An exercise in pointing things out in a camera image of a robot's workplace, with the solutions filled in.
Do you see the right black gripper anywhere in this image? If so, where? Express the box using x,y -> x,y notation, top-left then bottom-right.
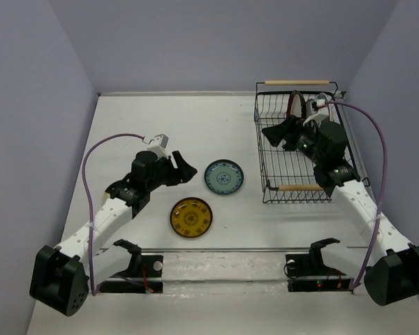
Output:
260,114 -> 325,165

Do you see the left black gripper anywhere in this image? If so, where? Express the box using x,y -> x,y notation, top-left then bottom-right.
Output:
146,151 -> 197,192

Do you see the dark red rimmed beige plate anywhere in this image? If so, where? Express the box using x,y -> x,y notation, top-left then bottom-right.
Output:
286,90 -> 307,119

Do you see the blue white floral small plate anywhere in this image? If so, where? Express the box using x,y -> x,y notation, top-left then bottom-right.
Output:
204,159 -> 244,195

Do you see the white plate orange sunburst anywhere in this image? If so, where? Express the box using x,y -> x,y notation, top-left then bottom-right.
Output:
306,98 -> 326,117

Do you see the red teal floral plate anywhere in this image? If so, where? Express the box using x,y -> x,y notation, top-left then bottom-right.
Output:
317,93 -> 334,121

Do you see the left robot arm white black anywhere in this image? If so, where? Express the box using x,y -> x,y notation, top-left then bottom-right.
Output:
29,151 -> 198,316

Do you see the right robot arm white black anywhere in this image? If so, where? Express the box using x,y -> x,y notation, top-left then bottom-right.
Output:
261,115 -> 419,306

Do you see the yellow black patterned plate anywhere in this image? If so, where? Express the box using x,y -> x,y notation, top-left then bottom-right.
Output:
169,197 -> 214,239

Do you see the cream translucent plate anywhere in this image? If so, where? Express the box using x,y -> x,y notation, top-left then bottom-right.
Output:
103,181 -> 119,203

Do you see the black wire dish rack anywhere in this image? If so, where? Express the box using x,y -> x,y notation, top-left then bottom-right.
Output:
254,82 -> 369,203

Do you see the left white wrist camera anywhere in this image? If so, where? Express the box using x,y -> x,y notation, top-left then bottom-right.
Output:
142,134 -> 169,158

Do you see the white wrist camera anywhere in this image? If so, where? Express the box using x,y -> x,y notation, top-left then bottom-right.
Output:
302,98 -> 331,126
142,134 -> 169,158

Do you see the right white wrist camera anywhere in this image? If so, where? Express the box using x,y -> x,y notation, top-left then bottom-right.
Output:
302,98 -> 331,126

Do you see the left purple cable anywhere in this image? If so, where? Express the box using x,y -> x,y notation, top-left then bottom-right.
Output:
82,133 -> 149,297

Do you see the purple cable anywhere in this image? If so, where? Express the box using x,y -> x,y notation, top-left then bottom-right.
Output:
326,100 -> 388,290
82,133 -> 149,297

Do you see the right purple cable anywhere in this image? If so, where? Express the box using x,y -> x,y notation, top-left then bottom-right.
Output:
326,100 -> 388,290

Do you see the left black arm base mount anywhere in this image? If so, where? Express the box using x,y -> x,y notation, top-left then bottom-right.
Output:
98,254 -> 163,294

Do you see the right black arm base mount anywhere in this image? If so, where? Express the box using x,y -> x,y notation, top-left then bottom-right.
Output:
283,253 -> 351,292

